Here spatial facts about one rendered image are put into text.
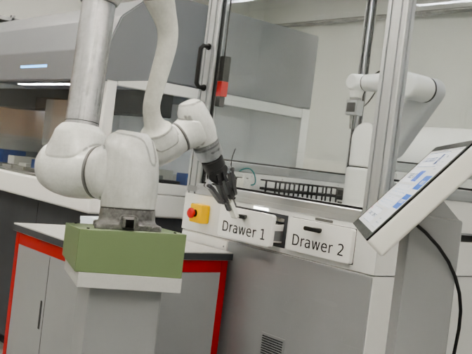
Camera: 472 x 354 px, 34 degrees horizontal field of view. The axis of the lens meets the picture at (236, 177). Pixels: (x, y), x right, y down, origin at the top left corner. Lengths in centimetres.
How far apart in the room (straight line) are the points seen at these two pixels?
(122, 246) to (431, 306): 80
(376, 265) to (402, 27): 72
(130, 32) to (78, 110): 112
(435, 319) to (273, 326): 95
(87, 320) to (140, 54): 155
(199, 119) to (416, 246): 95
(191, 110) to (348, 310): 80
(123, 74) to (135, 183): 127
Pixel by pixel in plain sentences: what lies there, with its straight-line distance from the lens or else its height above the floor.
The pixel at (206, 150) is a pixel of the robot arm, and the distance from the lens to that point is 255.
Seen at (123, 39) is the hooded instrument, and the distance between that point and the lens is 334.
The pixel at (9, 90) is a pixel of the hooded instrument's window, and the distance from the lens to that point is 419.
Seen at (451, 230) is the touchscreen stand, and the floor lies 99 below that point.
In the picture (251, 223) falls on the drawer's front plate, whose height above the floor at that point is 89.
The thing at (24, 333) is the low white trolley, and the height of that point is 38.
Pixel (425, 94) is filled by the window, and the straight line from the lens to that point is 253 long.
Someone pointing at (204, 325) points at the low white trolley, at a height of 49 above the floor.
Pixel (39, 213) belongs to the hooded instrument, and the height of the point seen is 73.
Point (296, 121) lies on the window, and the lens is 270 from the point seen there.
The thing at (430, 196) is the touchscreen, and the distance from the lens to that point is 167.
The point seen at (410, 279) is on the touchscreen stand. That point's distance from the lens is 186.
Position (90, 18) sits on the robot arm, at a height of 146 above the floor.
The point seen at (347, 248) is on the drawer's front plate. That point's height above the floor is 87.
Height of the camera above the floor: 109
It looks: 1 degrees down
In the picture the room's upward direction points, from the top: 7 degrees clockwise
